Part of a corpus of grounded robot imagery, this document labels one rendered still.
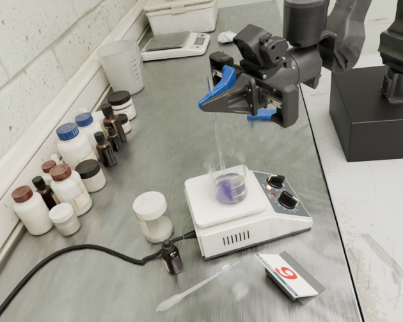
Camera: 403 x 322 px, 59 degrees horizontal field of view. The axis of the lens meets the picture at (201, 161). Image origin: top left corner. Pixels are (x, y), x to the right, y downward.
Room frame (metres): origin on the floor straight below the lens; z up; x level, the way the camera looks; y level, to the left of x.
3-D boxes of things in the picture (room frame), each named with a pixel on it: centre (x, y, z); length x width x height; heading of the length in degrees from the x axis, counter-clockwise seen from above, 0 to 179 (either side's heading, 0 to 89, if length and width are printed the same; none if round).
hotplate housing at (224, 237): (0.46, -0.05, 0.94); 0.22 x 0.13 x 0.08; 95
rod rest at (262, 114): (0.81, -0.19, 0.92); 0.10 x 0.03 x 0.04; 66
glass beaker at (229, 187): (0.44, -0.03, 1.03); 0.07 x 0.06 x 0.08; 111
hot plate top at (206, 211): (0.46, -0.03, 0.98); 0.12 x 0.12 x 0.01; 5
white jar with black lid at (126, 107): (0.97, 0.20, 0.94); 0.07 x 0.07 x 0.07
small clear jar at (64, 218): (0.54, 0.29, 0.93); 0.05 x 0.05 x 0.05
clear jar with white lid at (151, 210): (0.48, 0.11, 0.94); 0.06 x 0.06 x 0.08
